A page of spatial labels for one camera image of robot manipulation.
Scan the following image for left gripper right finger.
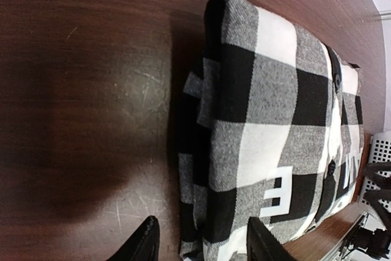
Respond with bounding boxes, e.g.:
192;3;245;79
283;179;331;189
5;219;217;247
246;217;295;261

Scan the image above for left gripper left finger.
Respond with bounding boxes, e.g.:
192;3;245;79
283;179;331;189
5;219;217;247
109;216;160;261

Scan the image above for black white plaid shirt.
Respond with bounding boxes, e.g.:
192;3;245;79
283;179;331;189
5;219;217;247
177;0;364;260

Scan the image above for white plastic laundry basket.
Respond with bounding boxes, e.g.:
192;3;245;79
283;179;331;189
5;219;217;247
358;131;390;209

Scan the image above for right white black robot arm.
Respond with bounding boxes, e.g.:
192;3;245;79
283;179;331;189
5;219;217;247
364;161;390;232

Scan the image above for right aluminium frame post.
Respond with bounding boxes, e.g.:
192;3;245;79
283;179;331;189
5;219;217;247
379;10;391;21

